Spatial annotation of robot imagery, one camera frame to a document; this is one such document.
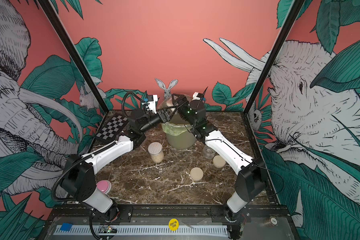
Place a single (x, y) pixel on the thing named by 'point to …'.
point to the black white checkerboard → (113, 128)
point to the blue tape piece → (66, 227)
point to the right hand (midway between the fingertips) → (171, 97)
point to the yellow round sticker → (173, 224)
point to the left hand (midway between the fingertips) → (176, 106)
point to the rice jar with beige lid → (208, 152)
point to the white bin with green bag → (179, 135)
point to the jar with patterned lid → (157, 153)
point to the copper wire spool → (272, 220)
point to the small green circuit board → (104, 229)
